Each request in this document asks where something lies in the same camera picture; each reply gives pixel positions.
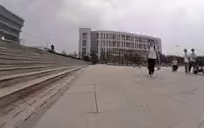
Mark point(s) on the person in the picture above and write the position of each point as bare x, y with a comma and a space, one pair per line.
192, 60
186, 61
152, 58
174, 65
52, 47

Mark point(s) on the wide grey stone steps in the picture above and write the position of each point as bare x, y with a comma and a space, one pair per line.
20, 73

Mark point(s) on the grey glass-fronted building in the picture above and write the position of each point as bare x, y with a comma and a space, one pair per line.
3, 21

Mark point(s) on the white multi-storey building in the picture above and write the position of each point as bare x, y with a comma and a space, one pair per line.
116, 45

